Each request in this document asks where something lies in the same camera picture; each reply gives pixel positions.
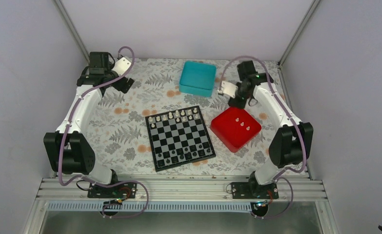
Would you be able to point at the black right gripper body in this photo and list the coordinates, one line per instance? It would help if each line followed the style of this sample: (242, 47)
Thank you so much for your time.
(241, 103)

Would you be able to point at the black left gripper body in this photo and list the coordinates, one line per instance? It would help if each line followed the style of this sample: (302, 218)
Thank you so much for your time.
(119, 86)

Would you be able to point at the red piece tray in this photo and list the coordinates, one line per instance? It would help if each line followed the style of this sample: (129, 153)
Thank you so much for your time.
(235, 128)

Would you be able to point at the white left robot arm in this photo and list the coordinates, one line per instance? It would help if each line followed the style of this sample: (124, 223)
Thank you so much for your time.
(69, 152)

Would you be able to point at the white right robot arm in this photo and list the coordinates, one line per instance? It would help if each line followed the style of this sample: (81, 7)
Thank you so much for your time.
(291, 144)

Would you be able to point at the floral table mat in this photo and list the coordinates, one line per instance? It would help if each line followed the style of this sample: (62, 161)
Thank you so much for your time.
(119, 137)

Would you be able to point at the teal square box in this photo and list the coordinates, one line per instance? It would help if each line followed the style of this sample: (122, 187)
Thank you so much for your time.
(197, 79)

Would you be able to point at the black white chessboard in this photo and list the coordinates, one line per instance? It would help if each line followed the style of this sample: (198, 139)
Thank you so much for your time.
(170, 137)

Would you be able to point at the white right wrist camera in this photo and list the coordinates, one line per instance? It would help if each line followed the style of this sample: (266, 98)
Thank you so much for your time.
(227, 88)

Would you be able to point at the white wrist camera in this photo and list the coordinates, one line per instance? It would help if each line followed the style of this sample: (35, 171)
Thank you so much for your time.
(227, 88)
(122, 65)

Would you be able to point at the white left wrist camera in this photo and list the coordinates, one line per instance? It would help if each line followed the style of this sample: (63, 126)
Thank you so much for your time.
(122, 65)

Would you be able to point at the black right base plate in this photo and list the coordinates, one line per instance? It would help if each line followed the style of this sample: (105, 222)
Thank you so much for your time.
(248, 190)

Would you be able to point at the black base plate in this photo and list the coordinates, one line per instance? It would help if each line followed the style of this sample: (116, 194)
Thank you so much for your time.
(121, 191)
(248, 190)

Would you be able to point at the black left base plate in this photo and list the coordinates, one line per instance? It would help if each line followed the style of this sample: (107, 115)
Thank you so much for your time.
(121, 191)

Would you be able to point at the aluminium rail frame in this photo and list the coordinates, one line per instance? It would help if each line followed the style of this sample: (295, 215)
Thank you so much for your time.
(202, 188)

